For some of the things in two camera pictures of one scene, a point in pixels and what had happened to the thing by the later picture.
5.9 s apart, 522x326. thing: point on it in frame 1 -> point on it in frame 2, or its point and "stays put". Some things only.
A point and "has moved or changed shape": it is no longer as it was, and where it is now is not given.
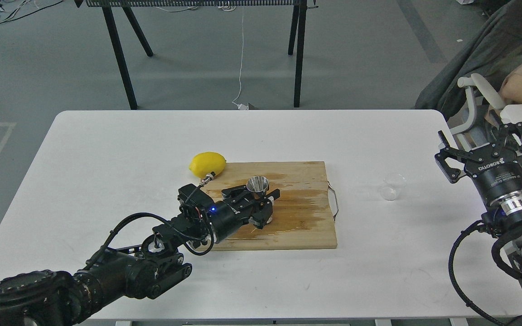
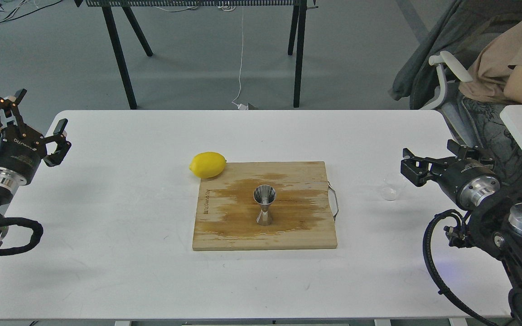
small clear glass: [393, 184] stays put
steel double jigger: [258, 185] has moved or changed shape
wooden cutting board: [302, 216] stays put
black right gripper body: [497, 174] -> [469, 181]
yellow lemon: [205, 163] stays put
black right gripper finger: [452, 174] -> [419, 170]
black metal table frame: [296, 38] stays put
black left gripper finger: [239, 194] -> [63, 145]
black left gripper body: [224, 218] -> [15, 157]
